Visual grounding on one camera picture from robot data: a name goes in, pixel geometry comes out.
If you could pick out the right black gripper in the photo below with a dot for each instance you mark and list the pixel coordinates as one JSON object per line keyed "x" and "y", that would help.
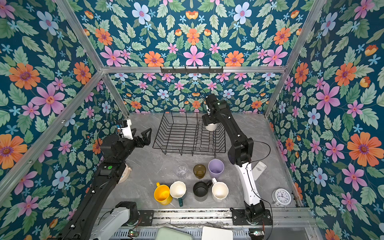
{"x": 206, "y": 120}

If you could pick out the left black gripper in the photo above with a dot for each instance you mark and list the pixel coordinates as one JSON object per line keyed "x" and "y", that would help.
{"x": 145, "y": 140}

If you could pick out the white mug red inside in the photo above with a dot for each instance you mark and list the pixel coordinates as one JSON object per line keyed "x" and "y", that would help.
{"x": 211, "y": 127}

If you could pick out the black wire dish rack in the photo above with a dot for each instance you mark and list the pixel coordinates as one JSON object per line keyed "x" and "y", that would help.
{"x": 185, "y": 134}

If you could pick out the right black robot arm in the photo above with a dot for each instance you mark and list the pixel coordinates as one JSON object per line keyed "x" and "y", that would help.
{"x": 240, "y": 154}

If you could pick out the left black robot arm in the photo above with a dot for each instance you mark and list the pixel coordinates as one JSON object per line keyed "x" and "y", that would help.
{"x": 105, "y": 179}

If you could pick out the cream plate at left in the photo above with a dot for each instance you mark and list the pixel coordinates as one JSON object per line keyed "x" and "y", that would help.
{"x": 125, "y": 174}

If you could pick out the clear glass cup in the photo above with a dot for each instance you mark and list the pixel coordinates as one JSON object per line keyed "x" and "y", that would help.
{"x": 182, "y": 171}

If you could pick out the lilac plastic cup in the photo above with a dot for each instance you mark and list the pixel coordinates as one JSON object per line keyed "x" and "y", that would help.
{"x": 216, "y": 168}

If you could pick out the yellow mug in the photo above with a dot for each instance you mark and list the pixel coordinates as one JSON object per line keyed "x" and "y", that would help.
{"x": 162, "y": 194}

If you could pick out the olive tinted glass cup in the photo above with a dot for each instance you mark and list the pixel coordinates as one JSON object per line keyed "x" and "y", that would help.
{"x": 199, "y": 171}

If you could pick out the white remote control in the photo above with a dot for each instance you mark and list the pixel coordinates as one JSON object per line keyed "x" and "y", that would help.
{"x": 258, "y": 170}

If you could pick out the black mug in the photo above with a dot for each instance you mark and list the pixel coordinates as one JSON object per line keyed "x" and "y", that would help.
{"x": 200, "y": 189}

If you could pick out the white fluted mug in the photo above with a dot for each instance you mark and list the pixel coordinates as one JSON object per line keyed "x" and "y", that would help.
{"x": 220, "y": 190}

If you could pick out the pale green tray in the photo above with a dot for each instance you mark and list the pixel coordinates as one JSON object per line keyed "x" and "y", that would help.
{"x": 165, "y": 233}

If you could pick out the white analog clock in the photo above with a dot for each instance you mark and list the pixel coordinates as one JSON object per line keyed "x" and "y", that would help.
{"x": 281, "y": 197}

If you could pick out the white box front edge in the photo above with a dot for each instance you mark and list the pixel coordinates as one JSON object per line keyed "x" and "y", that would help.
{"x": 210, "y": 233}

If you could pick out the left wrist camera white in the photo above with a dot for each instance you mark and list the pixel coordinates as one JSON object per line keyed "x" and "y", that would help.
{"x": 123, "y": 127}

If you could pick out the black wall hook rail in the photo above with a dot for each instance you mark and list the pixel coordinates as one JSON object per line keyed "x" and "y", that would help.
{"x": 190, "y": 70}

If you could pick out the cream mug green handle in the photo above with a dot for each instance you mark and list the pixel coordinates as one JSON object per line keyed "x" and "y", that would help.
{"x": 178, "y": 190}

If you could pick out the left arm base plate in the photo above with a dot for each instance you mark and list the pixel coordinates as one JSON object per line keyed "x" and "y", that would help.
{"x": 141, "y": 218}

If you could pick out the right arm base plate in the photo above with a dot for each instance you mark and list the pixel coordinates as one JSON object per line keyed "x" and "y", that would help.
{"x": 243, "y": 217}

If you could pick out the aluminium front rail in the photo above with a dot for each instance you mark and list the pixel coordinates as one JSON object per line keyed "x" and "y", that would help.
{"x": 282, "y": 217}

